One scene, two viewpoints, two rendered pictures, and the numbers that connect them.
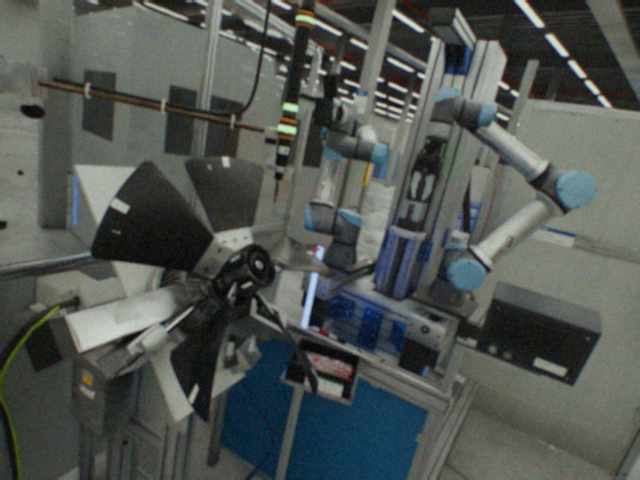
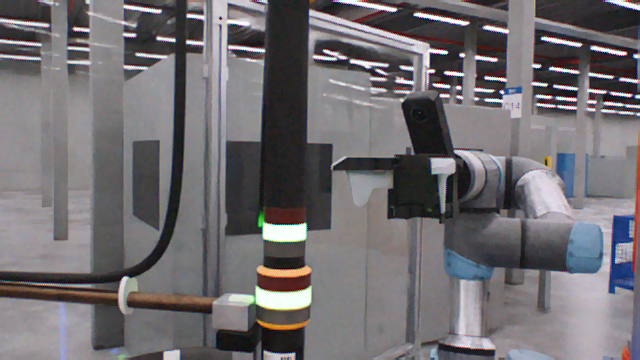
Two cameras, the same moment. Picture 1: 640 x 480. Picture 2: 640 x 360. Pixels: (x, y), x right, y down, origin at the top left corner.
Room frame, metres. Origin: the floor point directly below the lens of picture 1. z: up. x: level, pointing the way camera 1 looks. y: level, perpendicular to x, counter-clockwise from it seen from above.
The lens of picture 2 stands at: (0.64, -0.02, 1.67)
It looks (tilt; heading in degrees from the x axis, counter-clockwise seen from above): 3 degrees down; 19
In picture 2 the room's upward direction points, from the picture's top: 1 degrees clockwise
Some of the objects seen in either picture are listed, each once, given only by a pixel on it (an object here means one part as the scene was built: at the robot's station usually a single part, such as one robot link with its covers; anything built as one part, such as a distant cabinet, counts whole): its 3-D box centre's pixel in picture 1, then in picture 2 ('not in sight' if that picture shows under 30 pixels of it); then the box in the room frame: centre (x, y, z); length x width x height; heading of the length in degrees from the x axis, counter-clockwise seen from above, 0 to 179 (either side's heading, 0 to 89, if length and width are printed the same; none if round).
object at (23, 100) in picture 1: (32, 108); not in sight; (0.94, 0.71, 1.48); 0.05 x 0.04 x 0.05; 99
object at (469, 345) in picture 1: (496, 355); not in sight; (1.08, -0.59, 1.04); 0.24 x 0.03 x 0.03; 64
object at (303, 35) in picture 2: (296, 75); (286, 135); (1.03, 0.13, 1.68); 0.03 x 0.03 x 0.21
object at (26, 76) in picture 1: (15, 77); not in sight; (0.93, 0.75, 1.54); 0.10 x 0.07 x 0.09; 99
